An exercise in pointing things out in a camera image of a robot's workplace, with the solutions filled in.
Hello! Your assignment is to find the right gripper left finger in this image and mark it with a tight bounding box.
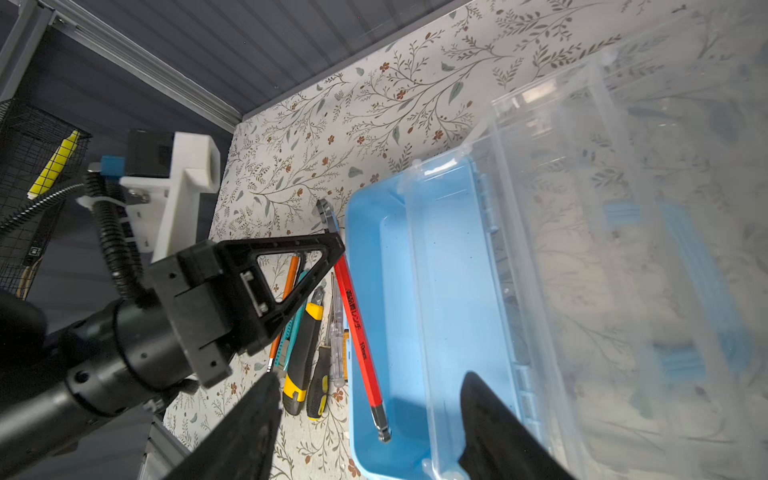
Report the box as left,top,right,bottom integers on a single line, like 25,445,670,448
166,373,282,479

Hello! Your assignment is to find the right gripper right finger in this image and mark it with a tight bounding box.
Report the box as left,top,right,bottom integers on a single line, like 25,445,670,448
459,372,572,480

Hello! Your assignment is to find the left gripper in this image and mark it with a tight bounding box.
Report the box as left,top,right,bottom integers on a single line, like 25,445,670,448
149,232,345,388

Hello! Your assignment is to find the orange hex key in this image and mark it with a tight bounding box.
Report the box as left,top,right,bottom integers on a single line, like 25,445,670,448
266,254,301,373

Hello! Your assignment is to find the yellow black utility knife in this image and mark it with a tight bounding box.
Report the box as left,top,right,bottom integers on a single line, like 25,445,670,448
282,286,325,416

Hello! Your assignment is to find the red hex key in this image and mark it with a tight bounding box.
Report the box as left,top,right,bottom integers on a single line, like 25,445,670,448
315,197,392,444

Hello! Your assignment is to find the blue plastic tool box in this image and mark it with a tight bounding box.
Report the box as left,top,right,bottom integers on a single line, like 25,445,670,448
346,1,767,479

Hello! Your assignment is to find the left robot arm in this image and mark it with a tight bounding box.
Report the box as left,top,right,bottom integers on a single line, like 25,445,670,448
1,232,345,477

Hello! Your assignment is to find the black yellow small screwdriver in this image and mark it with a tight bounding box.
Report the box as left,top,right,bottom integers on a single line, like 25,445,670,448
306,312,334,421

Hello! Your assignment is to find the yellow marker pen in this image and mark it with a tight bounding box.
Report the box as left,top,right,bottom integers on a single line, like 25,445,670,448
27,130,80,200

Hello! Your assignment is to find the clear handle screwdriver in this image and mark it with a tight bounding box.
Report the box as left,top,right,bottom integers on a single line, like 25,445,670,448
329,275,346,388

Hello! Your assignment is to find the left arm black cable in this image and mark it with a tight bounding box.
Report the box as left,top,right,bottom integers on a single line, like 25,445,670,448
0,171,151,307

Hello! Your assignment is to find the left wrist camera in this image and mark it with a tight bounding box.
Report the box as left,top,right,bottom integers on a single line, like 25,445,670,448
92,129,221,262

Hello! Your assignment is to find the black wire basket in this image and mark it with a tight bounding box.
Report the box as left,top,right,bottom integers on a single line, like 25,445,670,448
1,99,91,299

